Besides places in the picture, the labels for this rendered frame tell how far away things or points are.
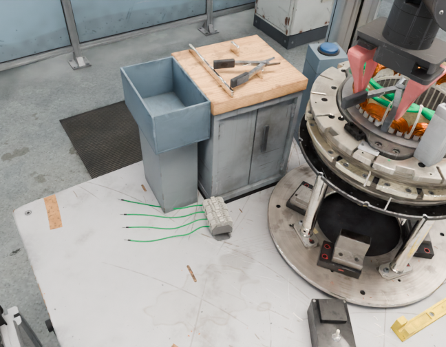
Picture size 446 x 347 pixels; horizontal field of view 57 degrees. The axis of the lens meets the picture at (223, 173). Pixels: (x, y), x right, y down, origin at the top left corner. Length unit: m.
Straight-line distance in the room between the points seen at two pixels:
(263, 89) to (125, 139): 1.59
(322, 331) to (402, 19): 0.49
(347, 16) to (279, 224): 0.56
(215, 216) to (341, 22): 0.60
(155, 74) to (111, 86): 1.88
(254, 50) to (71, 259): 0.55
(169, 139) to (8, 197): 1.50
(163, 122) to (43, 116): 1.90
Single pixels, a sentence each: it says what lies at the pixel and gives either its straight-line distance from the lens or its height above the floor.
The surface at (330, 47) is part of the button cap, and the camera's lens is 0.98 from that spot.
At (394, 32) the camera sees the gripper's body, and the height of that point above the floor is 1.27.
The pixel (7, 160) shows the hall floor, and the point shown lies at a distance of 2.35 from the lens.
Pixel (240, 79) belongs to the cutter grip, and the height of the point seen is 1.09.
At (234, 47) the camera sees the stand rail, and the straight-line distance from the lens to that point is 0.86.
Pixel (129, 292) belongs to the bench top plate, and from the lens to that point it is 0.81.
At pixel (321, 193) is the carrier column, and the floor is 0.94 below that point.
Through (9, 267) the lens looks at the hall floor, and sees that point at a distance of 1.91.
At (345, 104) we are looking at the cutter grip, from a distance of 0.57.
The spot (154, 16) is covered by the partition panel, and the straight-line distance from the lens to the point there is 3.06.
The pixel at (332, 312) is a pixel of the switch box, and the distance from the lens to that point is 0.75.
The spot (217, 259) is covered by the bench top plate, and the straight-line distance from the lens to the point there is 0.84.
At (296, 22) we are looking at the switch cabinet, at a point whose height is 0.21.
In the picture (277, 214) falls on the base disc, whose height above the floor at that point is 0.80.
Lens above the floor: 1.49
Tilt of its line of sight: 45 degrees down
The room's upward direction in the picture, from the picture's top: 4 degrees clockwise
